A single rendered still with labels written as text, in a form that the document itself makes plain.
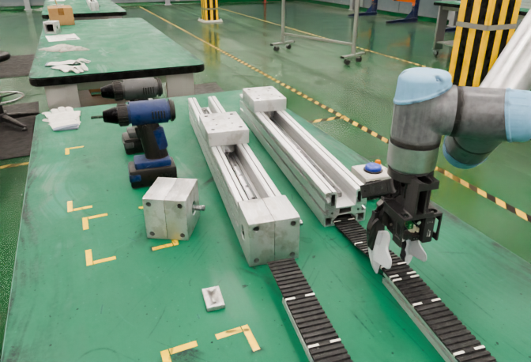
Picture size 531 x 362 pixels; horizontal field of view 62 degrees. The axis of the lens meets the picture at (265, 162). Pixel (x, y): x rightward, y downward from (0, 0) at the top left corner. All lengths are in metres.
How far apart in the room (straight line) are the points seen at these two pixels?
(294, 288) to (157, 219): 0.33
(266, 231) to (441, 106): 0.38
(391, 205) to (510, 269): 0.31
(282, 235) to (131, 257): 0.30
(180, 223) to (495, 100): 0.61
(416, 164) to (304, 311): 0.28
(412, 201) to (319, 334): 0.24
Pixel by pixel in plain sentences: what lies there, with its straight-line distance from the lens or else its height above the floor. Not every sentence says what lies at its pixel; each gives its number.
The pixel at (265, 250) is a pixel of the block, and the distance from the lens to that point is 0.85.
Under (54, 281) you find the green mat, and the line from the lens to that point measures 0.92.
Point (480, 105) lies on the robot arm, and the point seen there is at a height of 1.13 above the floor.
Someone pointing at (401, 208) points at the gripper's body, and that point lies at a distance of 0.75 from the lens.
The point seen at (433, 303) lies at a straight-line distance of 0.79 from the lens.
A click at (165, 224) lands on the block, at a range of 0.94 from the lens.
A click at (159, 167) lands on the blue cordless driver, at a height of 0.83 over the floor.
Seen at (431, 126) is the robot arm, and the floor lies 1.09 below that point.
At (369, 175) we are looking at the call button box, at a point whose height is 0.84.
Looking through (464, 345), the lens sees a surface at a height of 0.81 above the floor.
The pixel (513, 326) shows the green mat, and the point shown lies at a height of 0.78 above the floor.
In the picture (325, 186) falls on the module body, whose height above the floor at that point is 0.86.
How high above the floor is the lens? 1.31
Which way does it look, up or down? 24 degrees down
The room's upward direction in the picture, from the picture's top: straight up
